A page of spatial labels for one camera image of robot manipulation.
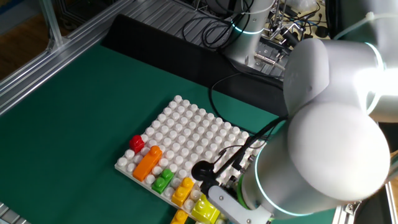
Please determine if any small red block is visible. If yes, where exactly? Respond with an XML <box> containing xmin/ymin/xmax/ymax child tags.
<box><xmin>129</xmin><ymin>134</ymin><xmax>146</xmax><ymax>154</ymax></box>

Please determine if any orange curved block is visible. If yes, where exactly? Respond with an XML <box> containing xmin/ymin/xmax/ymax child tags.
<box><xmin>132</xmin><ymin>145</ymin><xmax>164</xmax><ymax>182</ymax></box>

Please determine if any green two-stud block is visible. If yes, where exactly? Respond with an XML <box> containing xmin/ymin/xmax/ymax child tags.
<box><xmin>151</xmin><ymin>168</ymin><xmax>175</xmax><ymax>195</ymax></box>

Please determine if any orange-yellow two-stud block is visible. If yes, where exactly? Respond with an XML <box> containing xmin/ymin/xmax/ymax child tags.
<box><xmin>171</xmin><ymin>177</ymin><xmax>195</xmax><ymax>208</ymax></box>

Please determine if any lime yellow sloped block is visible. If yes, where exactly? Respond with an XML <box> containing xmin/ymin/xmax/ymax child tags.
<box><xmin>191</xmin><ymin>194</ymin><xmax>221</xmax><ymax>224</ymax></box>

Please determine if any white studded baseplate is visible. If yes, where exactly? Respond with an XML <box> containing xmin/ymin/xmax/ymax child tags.
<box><xmin>114</xmin><ymin>95</ymin><xmax>268</xmax><ymax>224</ymax></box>

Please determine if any black base mat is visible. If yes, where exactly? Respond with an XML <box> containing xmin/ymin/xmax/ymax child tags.
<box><xmin>101</xmin><ymin>14</ymin><xmax>290</xmax><ymax>118</ymax></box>

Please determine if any orange-yellow four-stud block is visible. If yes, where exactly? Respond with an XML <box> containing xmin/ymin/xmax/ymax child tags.
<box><xmin>170</xmin><ymin>209</ymin><xmax>189</xmax><ymax>224</ymax></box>

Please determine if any green table mat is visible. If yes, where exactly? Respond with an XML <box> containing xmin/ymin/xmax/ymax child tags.
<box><xmin>0</xmin><ymin>42</ymin><xmax>340</xmax><ymax>224</ymax></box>

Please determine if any black round puck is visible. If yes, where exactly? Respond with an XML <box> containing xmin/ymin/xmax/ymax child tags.
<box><xmin>315</xmin><ymin>26</ymin><xmax>330</xmax><ymax>39</ymax></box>

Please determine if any aluminium slotted table deck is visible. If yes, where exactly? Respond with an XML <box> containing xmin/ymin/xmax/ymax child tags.
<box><xmin>0</xmin><ymin>0</ymin><xmax>398</xmax><ymax>224</ymax></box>

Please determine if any black cable on table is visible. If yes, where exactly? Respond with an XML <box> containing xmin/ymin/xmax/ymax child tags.
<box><xmin>210</xmin><ymin>72</ymin><xmax>259</xmax><ymax>136</ymax></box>

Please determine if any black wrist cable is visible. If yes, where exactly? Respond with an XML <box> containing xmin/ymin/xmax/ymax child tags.
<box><xmin>191</xmin><ymin>114</ymin><xmax>289</xmax><ymax>197</ymax></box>

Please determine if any grey hose with metal connector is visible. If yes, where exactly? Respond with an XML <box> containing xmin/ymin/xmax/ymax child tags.
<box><xmin>254</xmin><ymin>52</ymin><xmax>287</xmax><ymax>71</ymax></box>

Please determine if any black cylindrical camera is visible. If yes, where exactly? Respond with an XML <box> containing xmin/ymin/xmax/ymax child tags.
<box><xmin>278</xmin><ymin>26</ymin><xmax>301</xmax><ymax>49</ymax></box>

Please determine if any aluminium frame post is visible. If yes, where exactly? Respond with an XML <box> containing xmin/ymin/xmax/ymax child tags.
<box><xmin>39</xmin><ymin>0</ymin><xmax>65</xmax><ymax>50</ymax></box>

